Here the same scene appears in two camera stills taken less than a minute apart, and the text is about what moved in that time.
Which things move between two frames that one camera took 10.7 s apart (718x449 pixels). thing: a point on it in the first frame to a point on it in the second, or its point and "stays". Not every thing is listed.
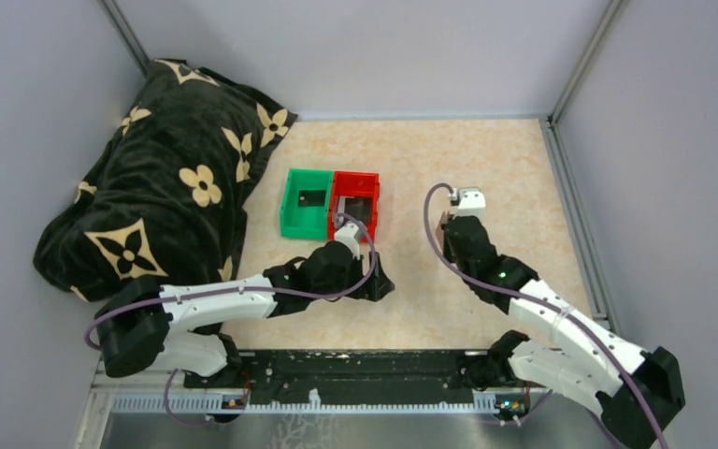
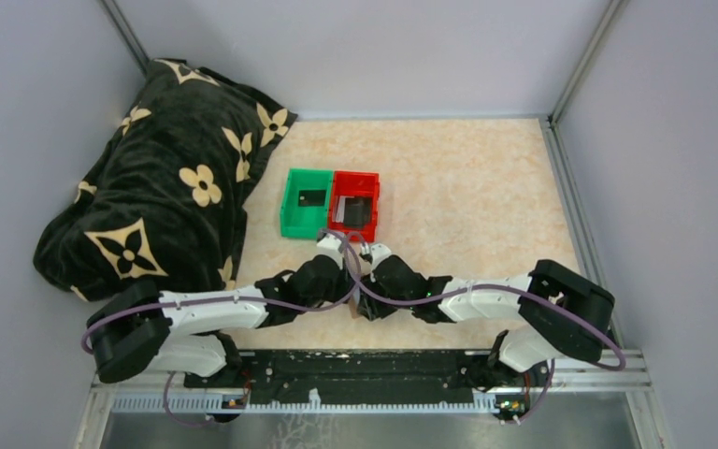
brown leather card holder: (440, 230) to (352, 306)
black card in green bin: (311, 198) stays
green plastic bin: (306, 222) stays
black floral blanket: (165, 194) stays
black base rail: (350, 370) stays
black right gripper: (447, 252) to (373, 311)
